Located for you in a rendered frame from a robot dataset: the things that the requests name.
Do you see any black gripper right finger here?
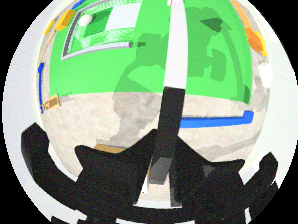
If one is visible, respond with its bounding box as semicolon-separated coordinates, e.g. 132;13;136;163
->
169;136;246;208

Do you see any white ball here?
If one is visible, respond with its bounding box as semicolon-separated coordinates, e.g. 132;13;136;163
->
78;14;93;26

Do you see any white cube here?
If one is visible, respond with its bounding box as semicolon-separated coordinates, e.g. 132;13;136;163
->
258;61;274;88

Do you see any green flat mat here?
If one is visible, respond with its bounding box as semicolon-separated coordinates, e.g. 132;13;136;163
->
49;0;246;103

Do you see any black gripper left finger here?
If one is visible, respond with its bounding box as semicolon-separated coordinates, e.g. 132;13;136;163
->
74;128;157;205

